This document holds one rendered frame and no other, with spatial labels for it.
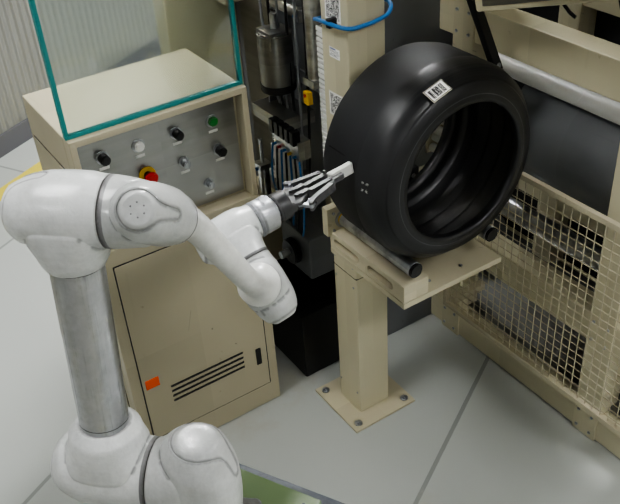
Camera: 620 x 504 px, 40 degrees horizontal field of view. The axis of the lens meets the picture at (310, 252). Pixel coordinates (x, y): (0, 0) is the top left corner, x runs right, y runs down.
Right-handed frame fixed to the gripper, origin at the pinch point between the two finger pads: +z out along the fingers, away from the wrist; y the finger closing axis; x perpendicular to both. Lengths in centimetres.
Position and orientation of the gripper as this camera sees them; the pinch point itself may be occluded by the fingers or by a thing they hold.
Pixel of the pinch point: (340, 172)
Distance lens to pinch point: 214.1
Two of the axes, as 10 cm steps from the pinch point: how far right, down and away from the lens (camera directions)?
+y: -5.5, -4.5, 7.0
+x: 1.8, 7.5, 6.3
